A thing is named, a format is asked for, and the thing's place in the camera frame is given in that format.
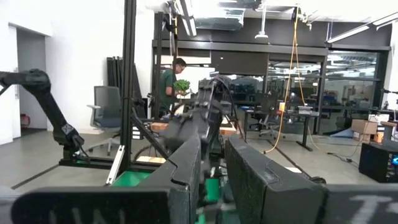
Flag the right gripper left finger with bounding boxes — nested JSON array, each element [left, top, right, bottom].
[[138, 133, 203, 224]]

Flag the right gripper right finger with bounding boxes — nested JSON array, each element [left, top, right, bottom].
[[224, 134, 326, 224]]

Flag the green leafy plant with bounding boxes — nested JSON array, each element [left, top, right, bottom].
[[172, 78, 192, 96]]

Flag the person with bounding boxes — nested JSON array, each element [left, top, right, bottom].
[[158, 57, 188, 118]]

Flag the black desk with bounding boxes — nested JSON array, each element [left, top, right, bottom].
[[243, 105, 322, 152]]

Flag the black office chair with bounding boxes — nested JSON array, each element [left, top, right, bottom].
[[249, 92, 281, 138]]

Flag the grey office chair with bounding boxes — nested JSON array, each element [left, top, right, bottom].
[[86, 85, 126, 157]]

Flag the black leaning panels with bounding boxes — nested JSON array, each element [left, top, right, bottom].
[[106, 55, 124, 88]]

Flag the black computer case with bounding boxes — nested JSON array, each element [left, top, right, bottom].
[[358, 142, 398, 184]]

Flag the brown cardboard box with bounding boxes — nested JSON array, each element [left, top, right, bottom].
[[351, 118, 379, 143]]

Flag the red floor object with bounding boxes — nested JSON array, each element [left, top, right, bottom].
[[19, 113, 31, 129]]

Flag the white ceiling light strip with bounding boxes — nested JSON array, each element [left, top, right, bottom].
[[324, 11, 398, 45]]

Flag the black aluminium rig frame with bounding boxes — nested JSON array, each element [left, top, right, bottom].
[[58, 0, 171, 187]]

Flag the white metal bracket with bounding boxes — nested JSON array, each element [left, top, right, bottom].
[[105, 144, 126, 187]]

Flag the yellow hanging cable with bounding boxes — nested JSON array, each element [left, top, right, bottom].
[[263, 11, 315, 155]]

